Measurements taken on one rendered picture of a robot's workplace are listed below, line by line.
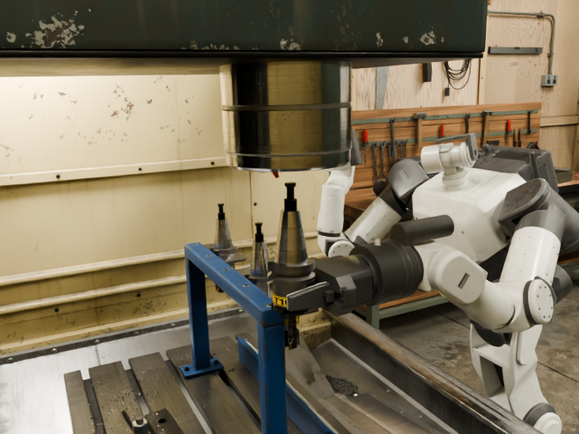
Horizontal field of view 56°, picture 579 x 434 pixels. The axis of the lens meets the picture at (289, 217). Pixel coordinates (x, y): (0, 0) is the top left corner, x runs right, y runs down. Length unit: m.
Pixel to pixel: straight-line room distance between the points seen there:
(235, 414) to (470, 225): 0.67
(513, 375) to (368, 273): 0.93
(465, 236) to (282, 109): 0.79
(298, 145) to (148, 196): 1.11
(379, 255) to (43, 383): 1.16
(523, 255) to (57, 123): 1.20
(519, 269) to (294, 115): 0.64
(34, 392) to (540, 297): 1.28
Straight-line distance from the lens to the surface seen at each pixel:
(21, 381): 1.73
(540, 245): 1.16
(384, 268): 0.76
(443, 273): 0.81
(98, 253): 1.69
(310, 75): 0.61
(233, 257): 1.23
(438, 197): 1.38
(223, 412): 1.27
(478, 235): 1.32
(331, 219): 1.51
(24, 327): 1.75
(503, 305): 0.98
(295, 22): 0.56
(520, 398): 1.72
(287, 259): 0.70
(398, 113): 4.08
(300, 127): 0.61
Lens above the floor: 1.58
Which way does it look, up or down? 13 degrees down
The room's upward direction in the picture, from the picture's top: 2 degrees counter-clockwise
